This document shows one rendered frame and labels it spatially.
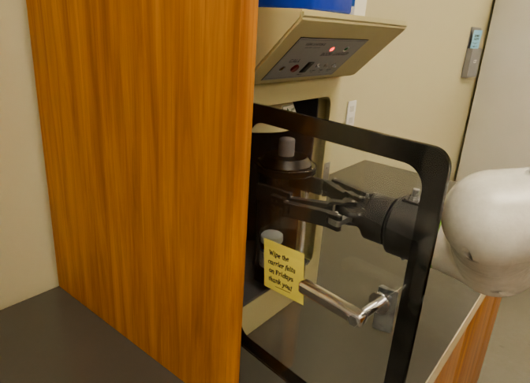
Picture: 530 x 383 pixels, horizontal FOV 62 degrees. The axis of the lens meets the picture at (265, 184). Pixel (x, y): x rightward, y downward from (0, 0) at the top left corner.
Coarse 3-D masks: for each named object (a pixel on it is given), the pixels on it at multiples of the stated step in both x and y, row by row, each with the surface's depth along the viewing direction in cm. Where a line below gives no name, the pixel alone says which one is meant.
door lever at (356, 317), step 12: (300, 288) 52; (312, 288) 51; (324, 288) 51; (324, 300) 49; (336, 300) 49; (372, 300) 50; (384, 300) 49; (336, 312) 48; (348, 312) 47; (360, 312) 47; (372, 312) 48; (384, 312) 49; (360, 324) 46
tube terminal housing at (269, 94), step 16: (304, 80) 75; (320, 80) 79; (336, 80) 84; (256, 96) 66; (272, 96) 69; (288, 96) 73; (304, 96) 77; (320, 96) 81; (336, 96) 85; (320, 112) 87; (336, 112) 87
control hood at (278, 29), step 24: (264, 24) 55; (288, 24) 52; (312, 24) 54; (336, 24) 58; (360, 24) 63; (384, 24) 68; (264, 48) 55; (288, 48) 57; (360, 48) 72; (264, 72) 59; (336, 72) 76
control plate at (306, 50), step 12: (300, 48) 58; (312, 48) 61; (324, 48) 63; (336, 48) 65; (288, 60) 60; (300, 60) 62; (312, 60) 65; (324, 60) 67; (336, 60) 70; (276, 72) 61; (288, 72) 64; (312, 72) 69; (324, 72) 72
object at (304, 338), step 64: (256, 128) 59; (320, 128) 51; (256, 192) 62; (320, 192) 53; (384, 192) 47; (256, 256) 65; (320, 256) 55; (384, 256) 48; (256, 320) 68; (320, 320) 58; (384, 320) 50
